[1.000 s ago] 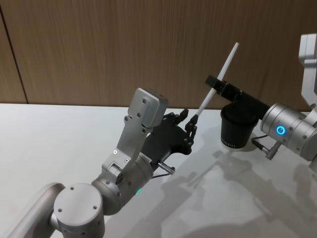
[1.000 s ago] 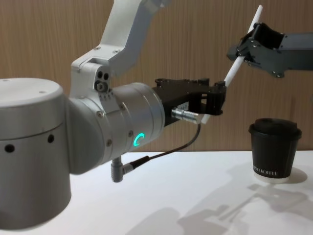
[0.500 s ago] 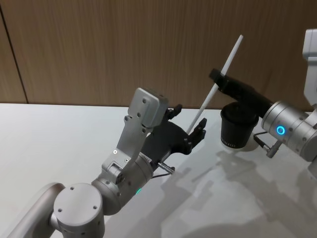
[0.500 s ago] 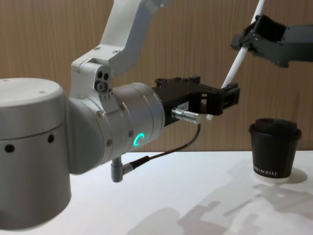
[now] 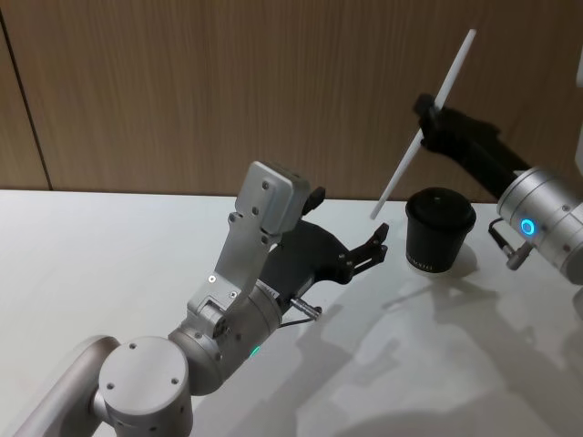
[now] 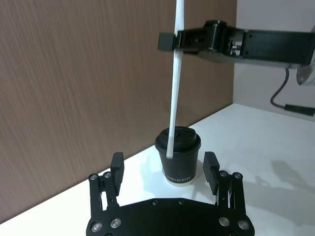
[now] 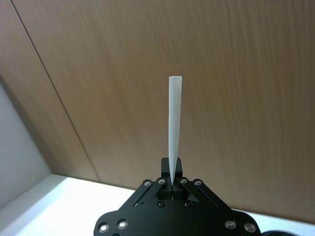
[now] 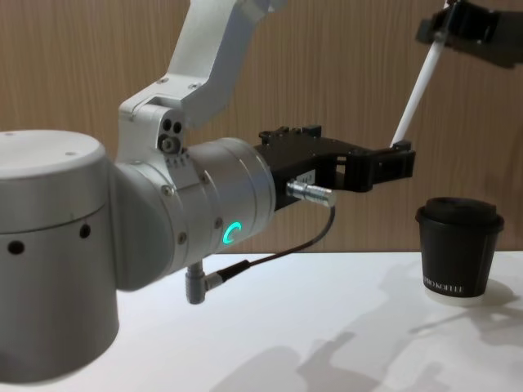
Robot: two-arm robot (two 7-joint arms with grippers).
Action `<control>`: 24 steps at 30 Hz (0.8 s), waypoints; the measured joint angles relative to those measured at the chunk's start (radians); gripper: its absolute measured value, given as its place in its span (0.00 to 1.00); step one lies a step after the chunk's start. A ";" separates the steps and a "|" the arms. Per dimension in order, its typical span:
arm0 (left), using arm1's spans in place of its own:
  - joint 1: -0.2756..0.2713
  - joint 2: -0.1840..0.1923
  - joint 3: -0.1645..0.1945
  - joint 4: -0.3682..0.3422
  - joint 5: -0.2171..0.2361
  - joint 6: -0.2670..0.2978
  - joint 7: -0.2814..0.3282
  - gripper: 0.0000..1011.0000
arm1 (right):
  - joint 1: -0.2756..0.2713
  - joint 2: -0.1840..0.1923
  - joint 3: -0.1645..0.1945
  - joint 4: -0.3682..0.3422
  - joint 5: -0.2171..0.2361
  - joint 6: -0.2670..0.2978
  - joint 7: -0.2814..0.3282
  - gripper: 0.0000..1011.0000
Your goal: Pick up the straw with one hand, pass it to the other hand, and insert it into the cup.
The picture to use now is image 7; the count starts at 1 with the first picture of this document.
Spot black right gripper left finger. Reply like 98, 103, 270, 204
129, 157, 173, 207

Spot white tapered plastic piece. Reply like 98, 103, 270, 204
168, 75, 184, 188

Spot white table cloth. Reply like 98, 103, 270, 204
0, 173, 315, 236

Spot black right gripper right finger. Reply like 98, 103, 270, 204
173, 157, 224, 207

